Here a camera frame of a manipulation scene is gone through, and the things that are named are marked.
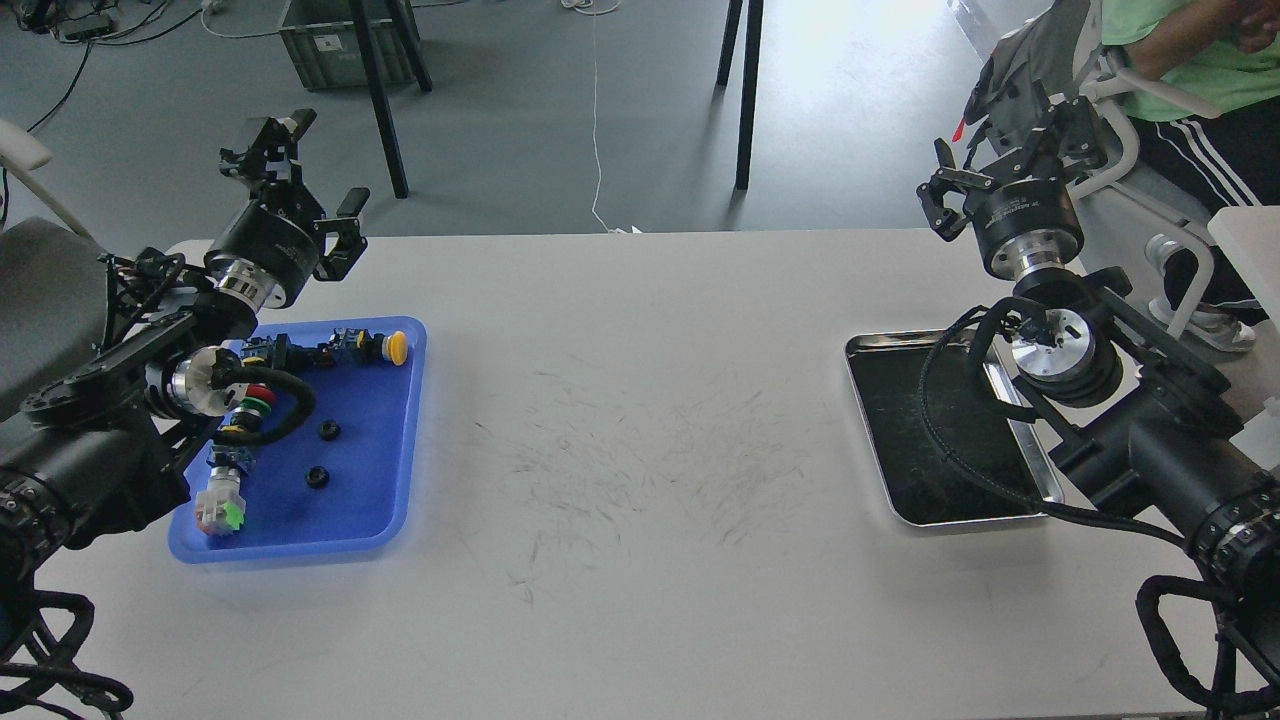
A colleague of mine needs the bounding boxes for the small black gear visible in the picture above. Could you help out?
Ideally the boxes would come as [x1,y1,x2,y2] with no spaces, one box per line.
[316,419,342,442]
[305,466,332,489]

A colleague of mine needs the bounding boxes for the black table leg left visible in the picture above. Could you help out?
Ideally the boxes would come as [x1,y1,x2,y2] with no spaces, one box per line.
[347,0,434,200]

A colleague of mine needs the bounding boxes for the black connector switch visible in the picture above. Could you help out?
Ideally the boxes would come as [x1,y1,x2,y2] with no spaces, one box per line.
[238,333,321,373]

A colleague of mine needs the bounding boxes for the grey plastic crate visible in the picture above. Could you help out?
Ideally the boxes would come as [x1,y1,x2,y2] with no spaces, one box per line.
[279,1,421,92]

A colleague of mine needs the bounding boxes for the black table leg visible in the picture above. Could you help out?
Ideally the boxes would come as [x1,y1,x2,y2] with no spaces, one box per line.
[347,0,434,200]
[716,1,765,192]

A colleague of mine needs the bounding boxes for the white floor cable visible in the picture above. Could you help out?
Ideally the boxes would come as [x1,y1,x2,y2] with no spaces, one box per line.
[561,0,643,234]

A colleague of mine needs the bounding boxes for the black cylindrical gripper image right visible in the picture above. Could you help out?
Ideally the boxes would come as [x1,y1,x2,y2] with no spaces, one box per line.
[916,79,1107,279]

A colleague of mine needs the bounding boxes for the blue plastic tray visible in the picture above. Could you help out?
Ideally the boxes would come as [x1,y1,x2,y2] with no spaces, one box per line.
[168,316,428,564]

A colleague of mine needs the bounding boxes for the red and green push buttons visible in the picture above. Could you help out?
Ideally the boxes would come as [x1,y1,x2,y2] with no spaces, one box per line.
[227,383,276,432]

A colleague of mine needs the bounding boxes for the black table leg right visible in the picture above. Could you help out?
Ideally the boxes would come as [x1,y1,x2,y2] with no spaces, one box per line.
[716,1,765,192]

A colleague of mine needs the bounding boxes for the silver metal tray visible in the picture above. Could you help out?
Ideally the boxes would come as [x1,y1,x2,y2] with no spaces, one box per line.
[845,329,1062,530]

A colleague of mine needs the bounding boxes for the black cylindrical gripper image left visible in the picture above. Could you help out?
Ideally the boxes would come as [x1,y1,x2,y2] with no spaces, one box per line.
[204,108,371,309]

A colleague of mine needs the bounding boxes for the white green square switch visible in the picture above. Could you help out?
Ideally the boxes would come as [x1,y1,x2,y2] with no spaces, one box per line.
[195,466,246,537]

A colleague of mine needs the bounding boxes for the white office chair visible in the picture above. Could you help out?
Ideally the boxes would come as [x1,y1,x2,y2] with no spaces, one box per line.
[1070,44,1215,338]

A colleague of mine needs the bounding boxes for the blue black small switch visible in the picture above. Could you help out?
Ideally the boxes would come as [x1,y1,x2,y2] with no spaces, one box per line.
[207,445,256,475]

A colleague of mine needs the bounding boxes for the yellow push button switch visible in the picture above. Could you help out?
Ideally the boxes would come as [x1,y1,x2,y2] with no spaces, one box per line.
[317,328,410,366]

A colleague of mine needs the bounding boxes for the grey backpack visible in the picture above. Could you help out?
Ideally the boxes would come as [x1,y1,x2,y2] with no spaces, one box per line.
[963,1,1091,152]

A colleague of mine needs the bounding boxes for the seated person green shirt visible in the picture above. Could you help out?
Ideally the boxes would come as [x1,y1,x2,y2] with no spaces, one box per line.
[1101,1,1279,354]

